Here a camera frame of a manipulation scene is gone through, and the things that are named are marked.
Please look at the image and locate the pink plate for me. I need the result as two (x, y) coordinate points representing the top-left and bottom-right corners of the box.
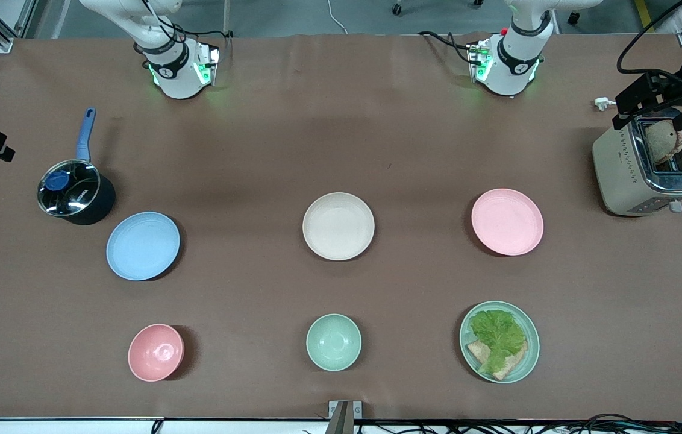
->
(471, 188), (545, 257)

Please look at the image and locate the toast slice in toaster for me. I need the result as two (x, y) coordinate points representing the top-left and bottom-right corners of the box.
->
(643, 119), (682, 165)

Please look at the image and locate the beige chrome toaster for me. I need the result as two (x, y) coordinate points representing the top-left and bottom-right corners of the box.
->
(592, 107), (682, 217)

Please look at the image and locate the glass lid with blue knob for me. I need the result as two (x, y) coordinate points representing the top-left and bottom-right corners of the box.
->
(37, 159), (102, 217)

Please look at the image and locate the dark blue saucepan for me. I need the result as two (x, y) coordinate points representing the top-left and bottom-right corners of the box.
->
(38, 107), (117, 227)

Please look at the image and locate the blue plate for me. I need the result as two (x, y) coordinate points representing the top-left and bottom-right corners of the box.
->
(105, 211), (181, 282)

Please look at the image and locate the green lettuce leaf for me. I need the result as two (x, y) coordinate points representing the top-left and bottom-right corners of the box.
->
(469, 309), (527, 374)

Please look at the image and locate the pink bowl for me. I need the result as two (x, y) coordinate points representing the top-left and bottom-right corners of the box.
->
(128, 324), (185, 382)

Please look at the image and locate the green plate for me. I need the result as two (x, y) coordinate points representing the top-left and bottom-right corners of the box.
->
(459, 300), (541, 385)

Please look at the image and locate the brown bread slice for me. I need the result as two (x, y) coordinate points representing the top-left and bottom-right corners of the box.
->
(466, 339), (530, 382)

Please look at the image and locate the beige plate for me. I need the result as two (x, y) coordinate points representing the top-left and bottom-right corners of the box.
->
(302, 192), (376, 262)

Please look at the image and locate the green bowl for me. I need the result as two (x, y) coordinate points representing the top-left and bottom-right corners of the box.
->
(306, 313), (363, 372)

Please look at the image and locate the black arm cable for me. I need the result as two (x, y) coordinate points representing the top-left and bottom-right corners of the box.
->
(616, 0), (682, 76)

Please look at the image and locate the black base cable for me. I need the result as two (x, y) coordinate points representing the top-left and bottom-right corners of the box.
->
(418, 30), (477, 64)
(178, 27), (234, 43)

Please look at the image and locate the black cable bundle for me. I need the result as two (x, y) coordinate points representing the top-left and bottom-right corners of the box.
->
(371, 412), (682, 434)

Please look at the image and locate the white cable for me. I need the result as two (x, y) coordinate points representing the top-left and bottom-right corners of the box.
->
(327, 0), (349, 35)

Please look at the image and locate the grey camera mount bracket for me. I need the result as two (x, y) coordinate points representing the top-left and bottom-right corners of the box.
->
(328, 400), (363, 434)

